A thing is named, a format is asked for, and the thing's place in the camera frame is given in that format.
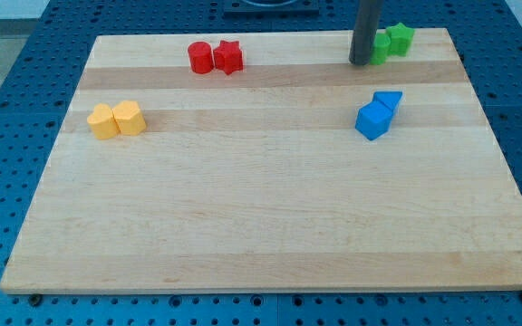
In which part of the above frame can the blue triangle block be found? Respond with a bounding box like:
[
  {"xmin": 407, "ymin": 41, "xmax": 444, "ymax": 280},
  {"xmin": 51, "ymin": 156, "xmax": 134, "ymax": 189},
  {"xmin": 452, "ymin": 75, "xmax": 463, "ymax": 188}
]
[{"xmin": 373, "ymin": 91, "xmax": 403, "ymax": 114}]

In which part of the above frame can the wooden board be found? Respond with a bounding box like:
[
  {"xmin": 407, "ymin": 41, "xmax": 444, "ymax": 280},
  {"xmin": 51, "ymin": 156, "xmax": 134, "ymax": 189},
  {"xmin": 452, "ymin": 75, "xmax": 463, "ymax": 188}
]
[{"xmin": 0, "ymin": 28, "xmax": 522, "ymax": 294}]

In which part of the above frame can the red star block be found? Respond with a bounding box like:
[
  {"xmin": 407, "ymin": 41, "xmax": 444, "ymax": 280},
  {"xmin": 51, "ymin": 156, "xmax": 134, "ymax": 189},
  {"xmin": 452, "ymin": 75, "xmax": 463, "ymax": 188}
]
[{"xmin": 213, "ymin": 40, "xmax": 244, "ymax": 75}]

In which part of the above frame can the blue cube block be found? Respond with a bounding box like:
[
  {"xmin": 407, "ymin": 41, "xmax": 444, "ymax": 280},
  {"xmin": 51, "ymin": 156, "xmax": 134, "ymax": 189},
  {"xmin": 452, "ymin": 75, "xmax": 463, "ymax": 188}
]
[{"xmin": 354, "ymin": 101, "xmax": 393, "ymax": 140}]

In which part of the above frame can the red cylinder block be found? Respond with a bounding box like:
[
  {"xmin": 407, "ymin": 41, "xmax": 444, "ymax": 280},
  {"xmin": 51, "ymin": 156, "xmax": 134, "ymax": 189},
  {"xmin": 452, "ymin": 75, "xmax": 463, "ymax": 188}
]
[{"xmin": 188, "ymin": 42, "xmax": 214, "ymax": 74}]

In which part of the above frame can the yellow hexagon block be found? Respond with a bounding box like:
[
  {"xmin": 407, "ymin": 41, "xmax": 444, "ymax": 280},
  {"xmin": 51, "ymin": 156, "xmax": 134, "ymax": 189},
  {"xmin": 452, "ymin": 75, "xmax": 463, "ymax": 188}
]
[{"xmin": 112, "ymin": 101, "xmax": 147, "ymax": 136}]

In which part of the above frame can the yellow heart block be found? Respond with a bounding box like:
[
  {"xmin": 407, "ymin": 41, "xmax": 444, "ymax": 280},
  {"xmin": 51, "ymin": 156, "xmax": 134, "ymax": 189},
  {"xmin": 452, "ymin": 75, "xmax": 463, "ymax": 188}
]
[{"xmin": 87, "ymin": 103, "xmax": 120, "ymax": 140}]

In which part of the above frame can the green cylinder block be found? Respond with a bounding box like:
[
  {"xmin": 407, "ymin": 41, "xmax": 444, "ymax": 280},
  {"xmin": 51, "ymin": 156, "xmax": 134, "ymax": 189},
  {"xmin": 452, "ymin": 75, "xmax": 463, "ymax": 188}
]
[{"xmin": 370, "ymin": 34, "xmax": 392, "ymax": 65}]

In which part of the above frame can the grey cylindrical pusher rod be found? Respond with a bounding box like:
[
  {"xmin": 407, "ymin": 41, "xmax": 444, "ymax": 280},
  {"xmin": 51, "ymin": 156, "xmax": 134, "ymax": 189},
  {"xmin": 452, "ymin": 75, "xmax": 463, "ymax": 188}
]
[{"xmin": 349, "ymin": 0, "xmax": 383, "ymax": 66}]

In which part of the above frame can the green star block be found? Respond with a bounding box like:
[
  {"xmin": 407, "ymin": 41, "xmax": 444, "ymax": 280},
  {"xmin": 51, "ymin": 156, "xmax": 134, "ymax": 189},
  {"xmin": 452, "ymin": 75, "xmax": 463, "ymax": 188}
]
[{"xmin": 385, "ymin": 23, "xmax": 415, "ymax": 57}]

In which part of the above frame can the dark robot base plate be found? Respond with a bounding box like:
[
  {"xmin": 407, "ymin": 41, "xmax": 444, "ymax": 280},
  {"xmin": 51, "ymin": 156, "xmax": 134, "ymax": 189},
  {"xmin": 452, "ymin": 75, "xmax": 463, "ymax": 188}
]
[{"xmin": 222, "ymin": 0, "xmax": 319, "ymax": 16}]

